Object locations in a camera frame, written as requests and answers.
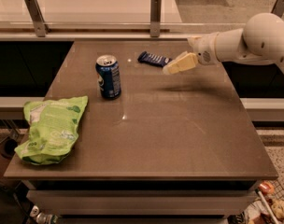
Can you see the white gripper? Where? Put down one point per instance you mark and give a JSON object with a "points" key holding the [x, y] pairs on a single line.
{"points": [[204, 49]]}

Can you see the blue rxbar blueberry bar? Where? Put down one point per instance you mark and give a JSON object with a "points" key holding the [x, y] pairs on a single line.
{"points": [[153, 59]]}

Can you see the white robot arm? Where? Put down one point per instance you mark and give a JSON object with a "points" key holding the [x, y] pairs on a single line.
{"points": [[259, 42]]}

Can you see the blue soda can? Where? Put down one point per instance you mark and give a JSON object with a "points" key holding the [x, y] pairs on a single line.
{"points": [[109, 80]]}

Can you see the green chip bag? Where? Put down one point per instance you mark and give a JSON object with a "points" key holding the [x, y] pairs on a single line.
{"points": [[53, 129]]}

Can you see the cans under table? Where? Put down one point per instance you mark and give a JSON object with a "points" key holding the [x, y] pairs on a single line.
{"points": [[42, 218]]}

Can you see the middle metal glass bracket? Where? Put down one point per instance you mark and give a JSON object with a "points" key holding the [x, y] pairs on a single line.
{"points": [[155, 18]]}

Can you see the metal glass bracket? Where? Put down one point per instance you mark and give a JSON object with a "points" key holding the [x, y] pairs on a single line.
{"points": [[41, 28], [155, 18], [278, 8]]}

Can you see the right metal glass bracket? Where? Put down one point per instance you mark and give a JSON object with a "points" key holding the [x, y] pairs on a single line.
{"points": [[278, 8]]}

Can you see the left metal glass bracket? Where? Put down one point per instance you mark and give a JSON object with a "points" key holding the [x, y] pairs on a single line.
{"points": [[41, 28]]}

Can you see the wire basket with snacks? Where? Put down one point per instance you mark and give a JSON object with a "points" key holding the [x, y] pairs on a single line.
{"points": [[267, 208]]}

